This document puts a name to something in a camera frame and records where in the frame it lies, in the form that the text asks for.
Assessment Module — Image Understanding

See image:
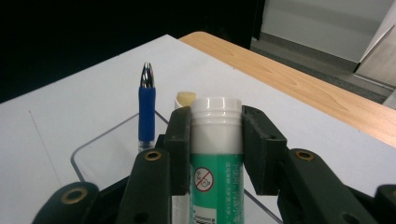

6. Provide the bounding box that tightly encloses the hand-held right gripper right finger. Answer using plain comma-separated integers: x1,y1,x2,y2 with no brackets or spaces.
241,105,379,224

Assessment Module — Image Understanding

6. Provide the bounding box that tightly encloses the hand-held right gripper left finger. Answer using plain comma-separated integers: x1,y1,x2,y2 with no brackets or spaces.
115,105,192,224

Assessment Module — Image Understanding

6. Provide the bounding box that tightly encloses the green and white glue stick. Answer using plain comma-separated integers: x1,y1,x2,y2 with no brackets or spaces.
189,96,246,224

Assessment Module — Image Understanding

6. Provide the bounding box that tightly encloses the blue pen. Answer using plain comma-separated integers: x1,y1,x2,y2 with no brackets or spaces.
137,62,157,153

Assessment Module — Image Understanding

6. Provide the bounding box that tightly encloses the clear plastic organizer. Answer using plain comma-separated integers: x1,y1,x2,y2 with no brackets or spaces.
70,110,283,224

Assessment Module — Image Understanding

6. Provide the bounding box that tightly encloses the white table cover sheet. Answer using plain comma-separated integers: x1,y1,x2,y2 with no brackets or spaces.
0,34,396,224

